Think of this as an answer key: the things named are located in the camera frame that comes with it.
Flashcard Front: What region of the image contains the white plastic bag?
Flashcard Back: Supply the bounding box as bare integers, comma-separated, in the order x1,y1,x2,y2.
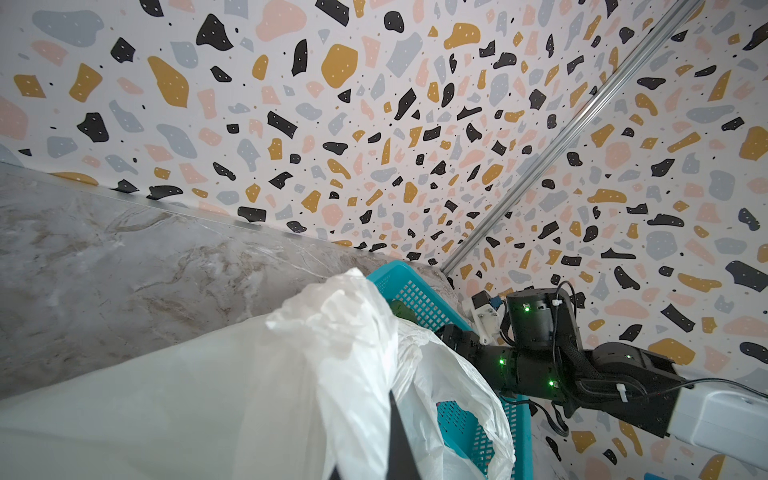
1,269,515,479

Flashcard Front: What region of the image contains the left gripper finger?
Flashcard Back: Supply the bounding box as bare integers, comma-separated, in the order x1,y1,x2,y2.
386,391,420,480

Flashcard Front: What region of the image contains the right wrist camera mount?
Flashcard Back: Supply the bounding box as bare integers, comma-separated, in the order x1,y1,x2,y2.
461,291,506,345

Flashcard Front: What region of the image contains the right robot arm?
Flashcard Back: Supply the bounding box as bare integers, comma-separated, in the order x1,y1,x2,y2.
437,281,767,469

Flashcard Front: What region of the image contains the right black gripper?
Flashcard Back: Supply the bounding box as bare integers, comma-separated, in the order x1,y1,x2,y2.
436,287,594,414

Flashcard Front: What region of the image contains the teal plastic basket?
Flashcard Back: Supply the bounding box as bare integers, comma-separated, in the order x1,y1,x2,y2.
368,261,534,479

